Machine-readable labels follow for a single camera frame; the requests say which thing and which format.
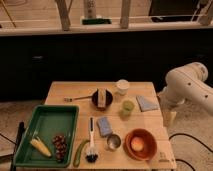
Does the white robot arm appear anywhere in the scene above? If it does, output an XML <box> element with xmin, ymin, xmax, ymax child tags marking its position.
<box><xmin>158</xmin><ymin>62</ymin><xmax>213</xmax><ymax>127</ymax></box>

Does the green plastic tray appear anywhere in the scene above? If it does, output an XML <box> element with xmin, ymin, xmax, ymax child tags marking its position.
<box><xmin>13</xmin><ymin>105</ymin><xmax>79</xmax><ymax>168</ymax></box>

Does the wooden block on plate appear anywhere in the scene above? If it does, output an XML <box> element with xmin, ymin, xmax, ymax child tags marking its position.
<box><xmin>98</xmin><ymin>88</ymin><xmax>106</xmax><ymax>108</ymax></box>

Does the dark round plate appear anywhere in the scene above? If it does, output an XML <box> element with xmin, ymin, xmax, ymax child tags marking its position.
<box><xmin>92</xmin><ymin>89</ymin><xmax>113</xmax><ymax>110</ymax></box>

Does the white paper cup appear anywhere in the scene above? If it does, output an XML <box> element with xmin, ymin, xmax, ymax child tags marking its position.
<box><xmin>116</xmin><ymin>79</ymin><xmax>130</xmax><ymax>95</ymax></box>

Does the green plastic cup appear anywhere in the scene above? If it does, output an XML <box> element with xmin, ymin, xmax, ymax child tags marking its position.
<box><xmin>121</xmin><ymin>100</ymin><xmax>135</xmax><ymax>117</ymax></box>

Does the blue sponge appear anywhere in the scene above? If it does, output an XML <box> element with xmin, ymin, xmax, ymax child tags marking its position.
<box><xmin>97</xmin><ymin>117</ymin><xmax>113</xmax><ymax>137</ymax></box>

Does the blue grey cloth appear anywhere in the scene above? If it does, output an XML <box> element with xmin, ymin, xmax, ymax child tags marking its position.
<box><xmin>136</xmin><ymin>96</ymin><xmax>158</xmax><ymax>112</ymax></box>

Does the small metal cup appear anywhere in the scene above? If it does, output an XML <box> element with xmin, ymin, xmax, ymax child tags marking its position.
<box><xmin>107</xmin><ymin>134</ymin><xmax>121</xmax><ymax>151</ymax></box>

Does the peach fruit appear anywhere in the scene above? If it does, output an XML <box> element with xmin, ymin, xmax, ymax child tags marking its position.
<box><xmin>131</xmin><ymin>137</ymin><xmax>144</xmax><ymax>152</ymax></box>

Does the orange bowl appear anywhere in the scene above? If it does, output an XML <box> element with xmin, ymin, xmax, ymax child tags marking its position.
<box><xmin>124</xmin><ymin>129</ymin><xmax>157</xmax><ymax>161</ymax></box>

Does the dark red grape bunch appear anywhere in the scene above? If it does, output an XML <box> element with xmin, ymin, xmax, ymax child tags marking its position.
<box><xmin>52</xmin><ymin>135</ymin><xmax>67</xmax><ymax>162</ymax></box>

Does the green chili pepper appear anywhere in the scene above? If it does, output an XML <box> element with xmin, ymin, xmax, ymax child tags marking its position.
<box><xmin>73</xmin><ymin>139</ymin><xmax>90</xmax><ymax>167</ymax></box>

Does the yellow corn cob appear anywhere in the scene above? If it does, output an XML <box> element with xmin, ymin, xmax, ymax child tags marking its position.
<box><xmin>30</xmin><ymin>137</ymin><xmax>52</xmax><ymax>157</ymax></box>

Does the black cable on floor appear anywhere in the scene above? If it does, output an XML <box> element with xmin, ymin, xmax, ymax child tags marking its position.
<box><xmin>168</xmin><ymin>132</ymin><xmax>213</xmax><ymax>171</ymax></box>

